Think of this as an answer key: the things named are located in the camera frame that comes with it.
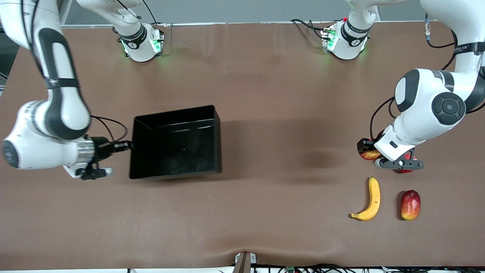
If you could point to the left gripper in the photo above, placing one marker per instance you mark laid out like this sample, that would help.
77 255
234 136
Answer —
366 144

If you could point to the black plastic box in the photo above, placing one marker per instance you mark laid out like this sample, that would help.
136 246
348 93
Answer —
178 144

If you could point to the red yellow mango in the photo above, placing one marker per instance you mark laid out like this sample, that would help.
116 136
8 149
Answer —
410 204

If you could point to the aluminium frame profile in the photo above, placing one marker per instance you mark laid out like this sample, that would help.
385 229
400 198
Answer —
65 11

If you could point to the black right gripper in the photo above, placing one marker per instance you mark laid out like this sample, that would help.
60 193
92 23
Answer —
101 148

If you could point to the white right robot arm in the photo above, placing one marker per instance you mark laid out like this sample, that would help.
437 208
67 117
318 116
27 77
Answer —
64 113

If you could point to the red yellow apple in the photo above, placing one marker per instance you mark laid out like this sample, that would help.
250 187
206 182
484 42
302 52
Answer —
369 154

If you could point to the yellow banana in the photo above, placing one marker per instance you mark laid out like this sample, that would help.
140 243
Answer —
374 197

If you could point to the small green circuit board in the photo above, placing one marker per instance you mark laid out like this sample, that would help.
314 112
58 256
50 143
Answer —
290 269

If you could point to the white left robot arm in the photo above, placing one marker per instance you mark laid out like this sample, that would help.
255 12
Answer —
424 98

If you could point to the brown table mat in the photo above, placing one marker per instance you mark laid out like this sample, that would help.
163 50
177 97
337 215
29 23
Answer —
242 76

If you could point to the table edge clamp bracket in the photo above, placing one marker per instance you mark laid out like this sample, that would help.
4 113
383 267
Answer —
244 261

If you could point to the red round peach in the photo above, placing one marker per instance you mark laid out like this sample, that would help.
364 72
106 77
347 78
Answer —
405 171

